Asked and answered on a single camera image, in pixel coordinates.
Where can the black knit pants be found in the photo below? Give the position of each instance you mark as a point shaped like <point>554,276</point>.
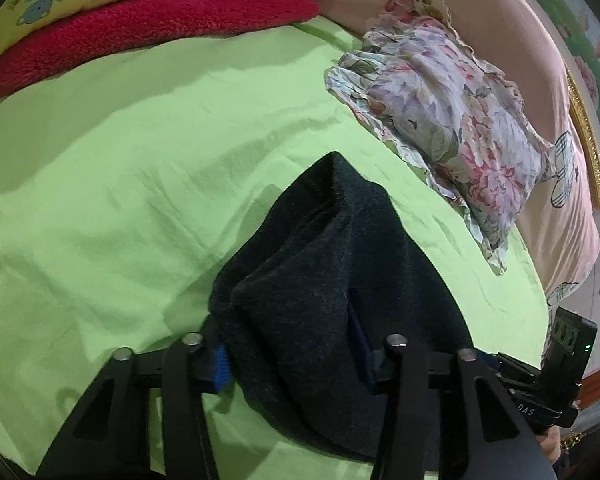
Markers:
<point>304,307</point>

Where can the floral ruffled pillow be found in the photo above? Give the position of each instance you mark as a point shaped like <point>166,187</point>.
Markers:
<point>454,118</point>

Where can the pink plaid-heart quilt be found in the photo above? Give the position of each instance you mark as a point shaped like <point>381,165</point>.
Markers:
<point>557,222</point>

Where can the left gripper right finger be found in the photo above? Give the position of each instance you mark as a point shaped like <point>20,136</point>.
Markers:
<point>438,410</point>

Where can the red fleece blanket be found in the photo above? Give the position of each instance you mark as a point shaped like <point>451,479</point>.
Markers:
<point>133,24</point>

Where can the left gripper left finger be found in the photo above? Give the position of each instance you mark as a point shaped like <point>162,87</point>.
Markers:
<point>106,436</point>

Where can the green bed sheet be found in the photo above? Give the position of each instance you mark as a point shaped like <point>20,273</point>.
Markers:
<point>126,183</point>

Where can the gold framed landscape painting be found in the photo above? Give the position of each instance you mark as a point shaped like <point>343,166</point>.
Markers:
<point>575,60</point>

